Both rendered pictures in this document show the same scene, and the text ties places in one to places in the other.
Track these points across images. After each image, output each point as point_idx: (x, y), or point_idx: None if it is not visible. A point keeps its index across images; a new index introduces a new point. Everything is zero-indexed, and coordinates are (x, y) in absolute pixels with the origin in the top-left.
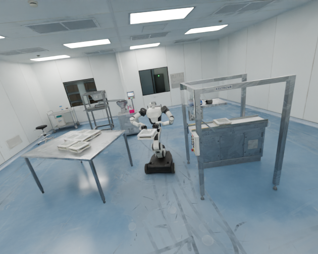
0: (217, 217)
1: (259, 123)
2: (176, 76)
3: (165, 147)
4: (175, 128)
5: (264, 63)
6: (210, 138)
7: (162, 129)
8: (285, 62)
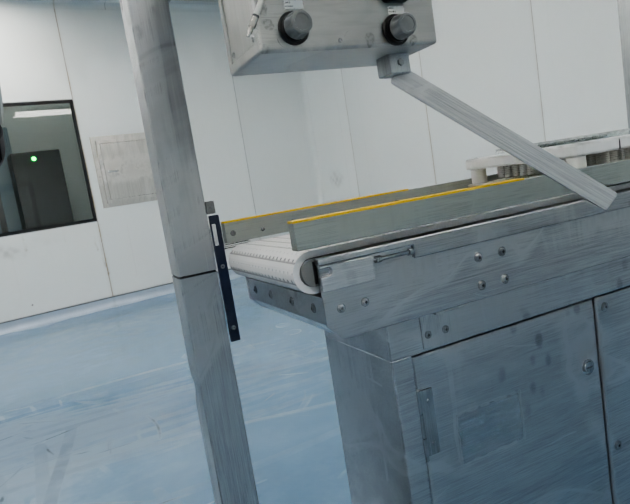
0: None
1: None
2: (124, 148)
3: None
4: (132, 395)
5: (503, 57)
6: (513, 348)
7: (33, 415)
8: (593, 30)
